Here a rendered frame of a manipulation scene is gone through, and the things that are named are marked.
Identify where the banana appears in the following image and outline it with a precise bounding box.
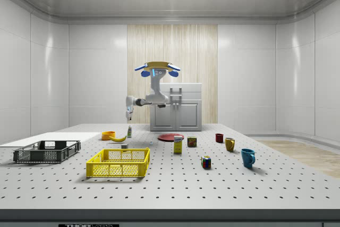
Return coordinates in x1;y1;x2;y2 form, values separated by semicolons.
108;135;128;143

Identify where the red plate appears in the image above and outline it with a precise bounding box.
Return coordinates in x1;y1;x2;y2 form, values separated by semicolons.
157;133;185;142

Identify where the yellow basket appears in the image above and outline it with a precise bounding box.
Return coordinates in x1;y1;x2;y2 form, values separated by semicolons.
86;148;151;178

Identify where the white cabinet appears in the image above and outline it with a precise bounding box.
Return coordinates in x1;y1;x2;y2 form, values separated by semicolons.
150;82;202;132

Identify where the yellow white box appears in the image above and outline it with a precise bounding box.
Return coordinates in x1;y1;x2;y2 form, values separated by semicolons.
174;135;184;154

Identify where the puzzle cube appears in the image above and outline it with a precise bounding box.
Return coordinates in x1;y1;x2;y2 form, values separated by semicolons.
201;155;212;170

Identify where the dark grey basket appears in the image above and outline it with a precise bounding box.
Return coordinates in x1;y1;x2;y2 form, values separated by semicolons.
13;140;82;164

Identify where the yellow mug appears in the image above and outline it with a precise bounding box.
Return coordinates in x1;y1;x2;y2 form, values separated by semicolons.
225;137;236;152

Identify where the blue mug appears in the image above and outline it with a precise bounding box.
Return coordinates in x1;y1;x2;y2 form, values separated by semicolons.
241;148;256;169

